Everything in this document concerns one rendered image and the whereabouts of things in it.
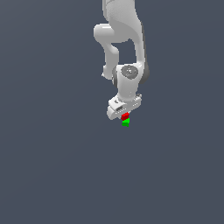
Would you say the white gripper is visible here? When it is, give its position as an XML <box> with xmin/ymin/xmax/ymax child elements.
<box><xmin>106</xmin><ymin>94</ymin><xmax>144</xmax><ymax>121</ymax></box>

